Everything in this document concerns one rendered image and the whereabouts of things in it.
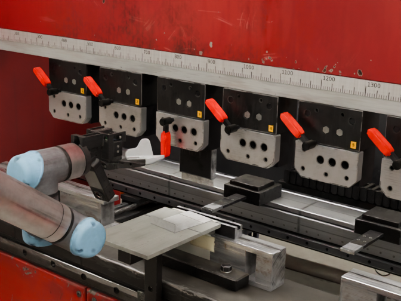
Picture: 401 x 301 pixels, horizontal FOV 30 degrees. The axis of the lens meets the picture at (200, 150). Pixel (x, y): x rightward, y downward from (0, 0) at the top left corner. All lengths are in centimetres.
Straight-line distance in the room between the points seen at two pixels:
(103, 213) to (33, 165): 64
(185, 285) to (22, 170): 52
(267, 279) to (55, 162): 58
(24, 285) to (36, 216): 89
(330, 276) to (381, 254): 212
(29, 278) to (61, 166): 74
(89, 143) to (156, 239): 29
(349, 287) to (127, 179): 95
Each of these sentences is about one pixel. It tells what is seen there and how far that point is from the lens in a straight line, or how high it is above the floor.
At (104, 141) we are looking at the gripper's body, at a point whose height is 124.
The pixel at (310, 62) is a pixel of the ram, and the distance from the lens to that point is 158.
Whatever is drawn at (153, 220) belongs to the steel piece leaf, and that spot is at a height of 101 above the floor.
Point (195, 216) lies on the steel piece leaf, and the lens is 186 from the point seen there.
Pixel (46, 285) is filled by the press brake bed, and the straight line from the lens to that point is 216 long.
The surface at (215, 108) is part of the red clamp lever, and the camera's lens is 168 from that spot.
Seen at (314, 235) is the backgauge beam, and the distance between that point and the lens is 199.
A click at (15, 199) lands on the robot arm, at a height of 122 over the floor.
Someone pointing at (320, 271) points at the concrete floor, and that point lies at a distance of 407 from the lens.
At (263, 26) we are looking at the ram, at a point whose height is 149.
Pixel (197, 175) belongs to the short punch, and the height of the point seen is 110.
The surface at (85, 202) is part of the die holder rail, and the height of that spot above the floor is 95.
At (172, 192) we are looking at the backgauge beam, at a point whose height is 93.
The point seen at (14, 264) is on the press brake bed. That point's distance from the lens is 225.
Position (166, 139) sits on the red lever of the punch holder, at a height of 120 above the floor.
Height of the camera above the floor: 165
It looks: 15 degrees down
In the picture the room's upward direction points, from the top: 2 degrees clockwise
